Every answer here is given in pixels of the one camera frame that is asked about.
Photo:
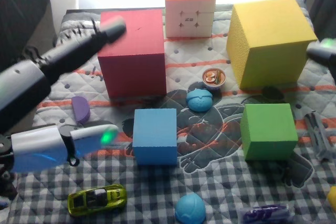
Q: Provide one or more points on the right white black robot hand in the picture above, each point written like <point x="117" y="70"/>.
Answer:
<point x="324" y="51"/>

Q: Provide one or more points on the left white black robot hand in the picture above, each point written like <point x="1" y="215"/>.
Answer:
<point x="23" y="95"/>

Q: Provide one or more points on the large yellow foam block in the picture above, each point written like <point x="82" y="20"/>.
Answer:
<point x="273" y="45"/>

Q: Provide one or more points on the purple half-round block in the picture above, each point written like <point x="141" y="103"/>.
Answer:
<point x="81" y="110"/>

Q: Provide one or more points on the clear grey plastic piece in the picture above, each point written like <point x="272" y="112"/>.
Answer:
<point x="319" y="134"/>

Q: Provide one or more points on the green foam block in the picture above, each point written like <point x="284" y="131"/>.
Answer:
<point x="269" y="132"/>

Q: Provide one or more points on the red toy ramen bowl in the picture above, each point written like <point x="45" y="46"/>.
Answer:
<point x="213" y="78"/>

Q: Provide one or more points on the large red foam block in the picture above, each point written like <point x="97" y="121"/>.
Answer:
<point x="134" y="61"/>

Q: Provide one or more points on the yellow-green toy car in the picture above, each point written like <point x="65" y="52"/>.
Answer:
<point x="97" y="200"/>

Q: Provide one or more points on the blue toy shell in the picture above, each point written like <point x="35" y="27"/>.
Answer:
<point x="199" y="100"/>
<point x="190" y="209"/>

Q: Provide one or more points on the blue foam block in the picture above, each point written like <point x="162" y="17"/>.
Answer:
<point x="155" y="137"/>

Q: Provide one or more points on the orange pink puzzle cube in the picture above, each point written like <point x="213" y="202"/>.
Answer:
<point x="190" y="14"/>

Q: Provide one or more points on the yellow toy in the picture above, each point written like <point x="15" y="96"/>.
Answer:
<point x="333" y="199"/>

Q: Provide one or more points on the grey quilt with printed bear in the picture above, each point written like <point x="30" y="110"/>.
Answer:
<point x="210" y="176"/>

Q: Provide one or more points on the purple item in clear wrapper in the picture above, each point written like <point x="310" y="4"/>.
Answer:
<point x="265" y="213"/>

